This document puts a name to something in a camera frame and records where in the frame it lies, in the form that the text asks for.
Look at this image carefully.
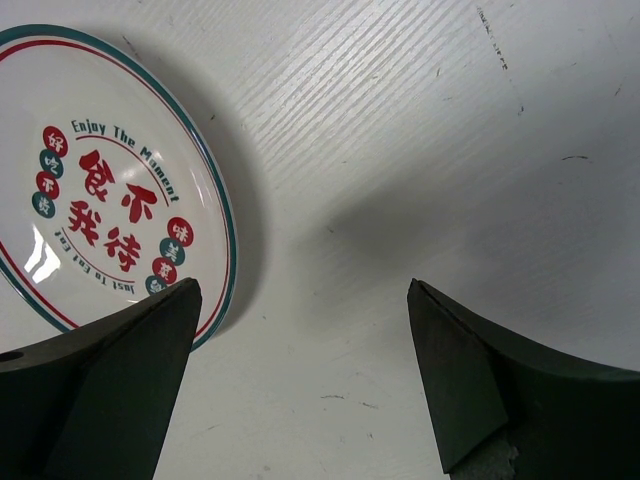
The white plate with red characters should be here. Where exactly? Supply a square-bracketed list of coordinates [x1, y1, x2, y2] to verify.
[1, 24, 238, 347]

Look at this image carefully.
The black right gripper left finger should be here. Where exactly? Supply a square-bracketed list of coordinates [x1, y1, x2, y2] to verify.
[1, 278, 202, 479]

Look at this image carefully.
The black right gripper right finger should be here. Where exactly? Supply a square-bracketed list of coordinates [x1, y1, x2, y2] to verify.
[407, 280, 639, 479]

